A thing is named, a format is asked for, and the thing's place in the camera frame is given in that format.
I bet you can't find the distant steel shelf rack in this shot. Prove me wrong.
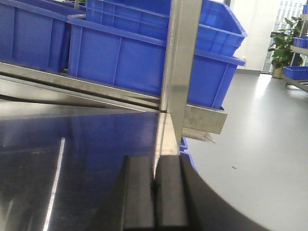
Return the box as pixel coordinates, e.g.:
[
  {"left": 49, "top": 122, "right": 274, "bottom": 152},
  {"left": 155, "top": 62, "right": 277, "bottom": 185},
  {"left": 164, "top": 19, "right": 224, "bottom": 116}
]
[{"left": 282, "top": 13, "right": 308, "bottom": 92}]

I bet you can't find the blue bin stacked on top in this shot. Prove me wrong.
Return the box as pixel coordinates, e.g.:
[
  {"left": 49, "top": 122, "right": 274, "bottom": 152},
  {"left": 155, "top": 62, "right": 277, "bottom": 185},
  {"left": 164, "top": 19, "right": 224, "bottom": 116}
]
[{"left": 86, "top": 0, "right": 247, "bottom": 56}]

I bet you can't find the distant blue tray lower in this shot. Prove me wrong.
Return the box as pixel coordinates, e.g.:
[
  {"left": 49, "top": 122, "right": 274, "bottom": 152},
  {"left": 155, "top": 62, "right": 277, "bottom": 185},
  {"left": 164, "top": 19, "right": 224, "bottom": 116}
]
[{"left": 283, "top": 66, "right": 308, "bottom": 80}]

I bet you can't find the stainless steel shelf rack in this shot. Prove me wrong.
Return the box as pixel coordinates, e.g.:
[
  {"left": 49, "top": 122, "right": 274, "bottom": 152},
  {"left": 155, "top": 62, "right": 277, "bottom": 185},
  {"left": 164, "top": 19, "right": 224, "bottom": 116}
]
[{"left": 0, "top": 0, "right": 228, "bottom": 157}]

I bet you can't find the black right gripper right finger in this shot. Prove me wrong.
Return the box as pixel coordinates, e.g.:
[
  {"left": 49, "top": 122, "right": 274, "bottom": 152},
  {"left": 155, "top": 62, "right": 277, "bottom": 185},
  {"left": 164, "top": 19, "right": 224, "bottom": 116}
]
[{"left": 155, "top": 155, "right": 265, "bottom": 231}]

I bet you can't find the large blue bin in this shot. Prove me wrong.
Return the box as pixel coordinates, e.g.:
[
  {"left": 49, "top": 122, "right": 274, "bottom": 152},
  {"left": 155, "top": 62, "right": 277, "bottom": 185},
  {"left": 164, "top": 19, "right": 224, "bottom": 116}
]
[
  {"left": 67, "top": 16, "right": 244, "bottom": 109},
  {"left": 0, "top": 0, "right": 84, "bottom": 72}
]

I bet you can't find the green potted plant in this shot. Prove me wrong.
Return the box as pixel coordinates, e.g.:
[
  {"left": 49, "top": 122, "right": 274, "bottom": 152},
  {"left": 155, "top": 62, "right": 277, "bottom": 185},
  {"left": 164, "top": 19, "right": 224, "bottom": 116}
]
[{"left": 268, "top": 16, "right": 303, "bottom": 79}]

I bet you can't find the blue bin below table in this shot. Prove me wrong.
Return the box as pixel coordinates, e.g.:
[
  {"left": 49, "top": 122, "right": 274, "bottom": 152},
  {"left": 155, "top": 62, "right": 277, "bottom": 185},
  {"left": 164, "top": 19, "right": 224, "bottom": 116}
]
[{"left": 180, "top": 137, "right": 197, "bottom": 171}]

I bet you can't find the large blue bin right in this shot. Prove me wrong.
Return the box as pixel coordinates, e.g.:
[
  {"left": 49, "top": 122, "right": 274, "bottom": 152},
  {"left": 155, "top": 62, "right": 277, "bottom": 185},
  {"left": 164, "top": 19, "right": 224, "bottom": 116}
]
[{"left": 67, "top": 16, "right": 244, "bottom": 109}]

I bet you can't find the distant blue bin upper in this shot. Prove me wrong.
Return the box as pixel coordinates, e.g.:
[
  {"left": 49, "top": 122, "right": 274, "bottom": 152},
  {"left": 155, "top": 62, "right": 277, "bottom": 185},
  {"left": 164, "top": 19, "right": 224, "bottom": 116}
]
[{"left": 293, "top": 36, "right": 308, "bottom": 49}]

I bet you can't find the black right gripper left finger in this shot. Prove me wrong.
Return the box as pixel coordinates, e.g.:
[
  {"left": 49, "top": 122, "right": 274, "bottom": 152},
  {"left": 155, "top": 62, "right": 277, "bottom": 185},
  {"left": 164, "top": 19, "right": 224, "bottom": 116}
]
[{"left": 90, "top": 156, "right": 154, "bottom": 231}]

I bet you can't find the large blue bin left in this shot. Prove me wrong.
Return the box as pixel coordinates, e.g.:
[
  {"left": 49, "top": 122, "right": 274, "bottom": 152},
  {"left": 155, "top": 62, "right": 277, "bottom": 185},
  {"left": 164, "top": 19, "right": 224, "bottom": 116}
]
[{"left": 0, "top": 0, "right": 84, "bottom": 72}]

